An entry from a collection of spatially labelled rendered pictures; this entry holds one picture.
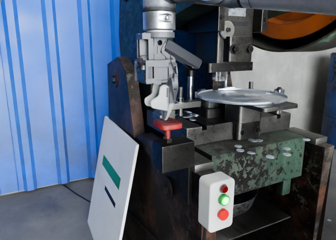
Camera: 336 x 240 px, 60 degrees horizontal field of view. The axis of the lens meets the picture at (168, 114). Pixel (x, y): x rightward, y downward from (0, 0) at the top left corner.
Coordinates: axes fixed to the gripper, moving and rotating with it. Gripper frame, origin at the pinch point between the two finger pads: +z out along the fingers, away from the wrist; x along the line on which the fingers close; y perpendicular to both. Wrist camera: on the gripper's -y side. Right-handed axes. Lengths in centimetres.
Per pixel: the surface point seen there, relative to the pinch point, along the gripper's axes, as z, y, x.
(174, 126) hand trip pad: 2.4, -0.2, 3.5
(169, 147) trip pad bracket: 7.7, 0.9, 3.0
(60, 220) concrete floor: 78, 19, -92
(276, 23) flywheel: -26, -66, -29
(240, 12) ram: -27.4, -34.3, -14.4
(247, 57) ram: -13.3, -35.7, -11.5
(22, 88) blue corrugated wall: 8, 30, -132
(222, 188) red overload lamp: 16.4, -8.3, 12.8
